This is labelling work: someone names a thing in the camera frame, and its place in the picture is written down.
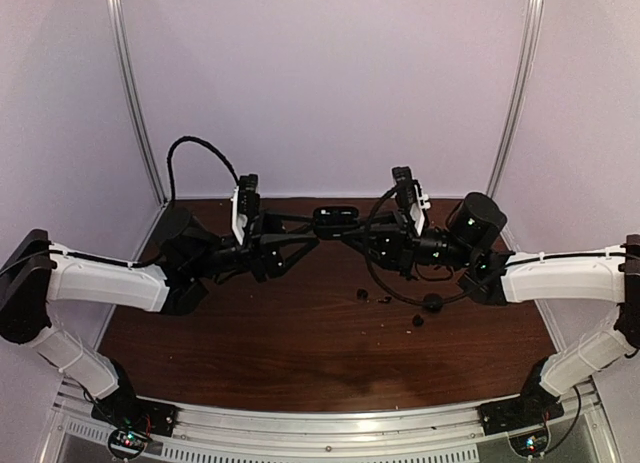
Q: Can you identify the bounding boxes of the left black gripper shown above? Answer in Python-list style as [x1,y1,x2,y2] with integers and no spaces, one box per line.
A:
[188,207,320,283]

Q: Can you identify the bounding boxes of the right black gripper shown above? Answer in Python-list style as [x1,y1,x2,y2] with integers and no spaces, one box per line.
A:
[341,208,476,277]

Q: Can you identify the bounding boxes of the black earbud charging case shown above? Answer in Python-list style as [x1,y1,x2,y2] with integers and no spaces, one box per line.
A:
[312,206,361,240]

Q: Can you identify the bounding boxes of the black earbud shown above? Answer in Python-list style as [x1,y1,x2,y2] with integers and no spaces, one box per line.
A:
[356,288,369,301]
[411,314,424,328]

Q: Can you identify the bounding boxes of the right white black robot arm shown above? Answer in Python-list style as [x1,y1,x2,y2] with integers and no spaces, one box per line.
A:
[333,188,639,433]

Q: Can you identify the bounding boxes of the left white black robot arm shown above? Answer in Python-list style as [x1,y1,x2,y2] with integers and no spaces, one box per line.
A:
[1,207,319,428]

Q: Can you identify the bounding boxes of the round black disc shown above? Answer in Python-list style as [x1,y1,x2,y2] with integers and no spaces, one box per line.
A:
[422,293,444,313]

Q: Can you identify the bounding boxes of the left circuit board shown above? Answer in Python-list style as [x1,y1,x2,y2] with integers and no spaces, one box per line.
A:
[107,429,149,460]

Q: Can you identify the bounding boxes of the circuit board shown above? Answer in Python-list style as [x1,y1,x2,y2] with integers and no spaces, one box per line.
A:
[509,429,550,458]
[107,429,149,460]

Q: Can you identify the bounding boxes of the right circuit board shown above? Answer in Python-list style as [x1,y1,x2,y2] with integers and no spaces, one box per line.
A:
[509,429,550,458]

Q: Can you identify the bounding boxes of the right black camera cable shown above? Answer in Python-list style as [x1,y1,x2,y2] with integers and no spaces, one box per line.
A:
[363,185,474,307]

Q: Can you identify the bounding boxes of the black camera cable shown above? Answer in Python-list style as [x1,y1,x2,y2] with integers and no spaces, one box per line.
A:
[165,135,241,204]
[363,185,474,307]

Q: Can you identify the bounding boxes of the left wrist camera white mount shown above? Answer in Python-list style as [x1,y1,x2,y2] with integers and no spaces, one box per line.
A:
[231,173,260,245]

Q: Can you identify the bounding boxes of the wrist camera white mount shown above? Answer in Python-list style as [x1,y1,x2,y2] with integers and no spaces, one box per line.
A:
[391,166,431,236]
[231,173,260,245]

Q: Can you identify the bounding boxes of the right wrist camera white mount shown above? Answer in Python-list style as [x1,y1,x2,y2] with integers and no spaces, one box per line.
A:
[391,166,431,236]

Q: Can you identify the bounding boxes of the left black camera cable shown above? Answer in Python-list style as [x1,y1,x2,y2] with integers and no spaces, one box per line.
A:
[165,135,241,204]

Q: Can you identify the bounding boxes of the aluminium front rail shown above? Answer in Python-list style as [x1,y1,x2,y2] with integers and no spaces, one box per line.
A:
[35,380,622,462]

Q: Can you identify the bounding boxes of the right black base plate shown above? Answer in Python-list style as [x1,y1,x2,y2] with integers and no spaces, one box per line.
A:
[478,397,564,436]

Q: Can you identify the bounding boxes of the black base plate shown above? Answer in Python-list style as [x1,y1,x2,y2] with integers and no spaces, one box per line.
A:
[91,399,178,437]
[478,397,564,436]

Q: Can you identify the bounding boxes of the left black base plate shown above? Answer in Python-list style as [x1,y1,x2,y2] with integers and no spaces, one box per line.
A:
[91,399,178,437]

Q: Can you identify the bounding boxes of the right aluminium frame post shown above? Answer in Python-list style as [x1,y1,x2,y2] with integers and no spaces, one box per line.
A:
[486,0,545,198]

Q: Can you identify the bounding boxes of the aluminium frame post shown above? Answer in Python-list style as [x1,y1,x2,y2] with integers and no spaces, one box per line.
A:
[106,0,167,205]
[486,0,545,198]

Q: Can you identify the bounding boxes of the left aluminium frame post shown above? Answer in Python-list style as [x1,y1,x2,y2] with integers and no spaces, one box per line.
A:
[106,0,167,205]

